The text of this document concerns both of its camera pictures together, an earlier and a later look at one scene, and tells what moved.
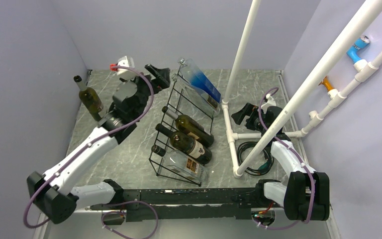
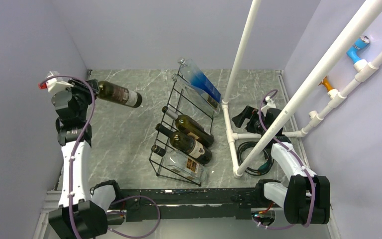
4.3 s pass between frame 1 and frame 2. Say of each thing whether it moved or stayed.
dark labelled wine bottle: stayed
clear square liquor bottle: stayed
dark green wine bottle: stayed
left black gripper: moved
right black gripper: stayed
